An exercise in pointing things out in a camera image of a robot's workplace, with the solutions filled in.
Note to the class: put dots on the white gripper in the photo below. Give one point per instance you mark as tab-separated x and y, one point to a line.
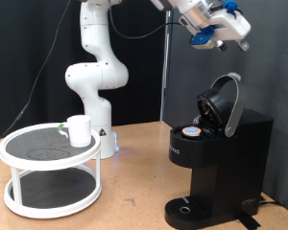
230	28

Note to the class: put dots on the white coffee pod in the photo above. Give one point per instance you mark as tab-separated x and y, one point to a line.
192	131

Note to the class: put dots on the black Keurig coffee machine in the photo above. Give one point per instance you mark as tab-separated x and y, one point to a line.
233	159

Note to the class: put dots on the white ceramic mug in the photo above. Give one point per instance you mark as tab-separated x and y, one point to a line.
80	131

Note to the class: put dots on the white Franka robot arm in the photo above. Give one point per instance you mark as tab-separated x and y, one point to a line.
92	76

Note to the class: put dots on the grey fabric backdrop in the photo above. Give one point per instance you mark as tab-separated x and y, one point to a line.
272	80

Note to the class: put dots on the grey vertical metal pole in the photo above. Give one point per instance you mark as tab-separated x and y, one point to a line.
164	80

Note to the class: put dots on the white two-tier turntable rack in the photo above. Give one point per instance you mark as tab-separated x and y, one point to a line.
38	143

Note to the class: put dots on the black fabric backdrop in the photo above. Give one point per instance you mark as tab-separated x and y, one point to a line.
3	64

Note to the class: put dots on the blue mounted wrist camera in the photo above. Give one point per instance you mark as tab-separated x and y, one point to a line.
201	38

